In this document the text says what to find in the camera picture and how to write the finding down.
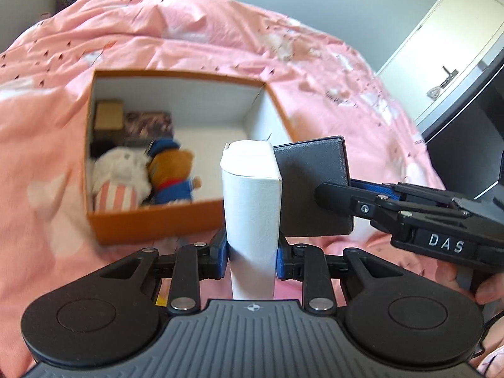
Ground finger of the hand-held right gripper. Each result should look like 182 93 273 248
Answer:
350 179 473 218
315 182 415 242

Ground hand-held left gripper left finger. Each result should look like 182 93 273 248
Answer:
94 228 230 313

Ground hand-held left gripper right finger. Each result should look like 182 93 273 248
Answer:
276 237 399 312

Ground black square box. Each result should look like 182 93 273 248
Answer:
272 136 355 239

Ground white carton box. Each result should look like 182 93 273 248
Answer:
220 140 283 302

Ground orange cardboard box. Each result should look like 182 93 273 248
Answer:
84 69 306 246

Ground brown bear plush blue hat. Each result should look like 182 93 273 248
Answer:
146 138 202 205

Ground white plush toy striped pants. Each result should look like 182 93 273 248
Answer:
90 138 152 210

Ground dark printed card box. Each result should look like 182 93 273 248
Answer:
124 111 174 147

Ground gold box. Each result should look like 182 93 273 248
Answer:
94 100 126 132

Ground person's right hand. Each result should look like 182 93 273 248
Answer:
474 271 504 306

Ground black desk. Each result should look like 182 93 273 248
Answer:
421 59 504 201

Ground person's pale pink clothing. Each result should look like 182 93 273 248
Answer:
476 346 504 378

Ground white wardrobe door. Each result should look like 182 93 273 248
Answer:
377 0 504 127

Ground pink printed blanket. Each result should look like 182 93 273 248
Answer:
0 0 459 378

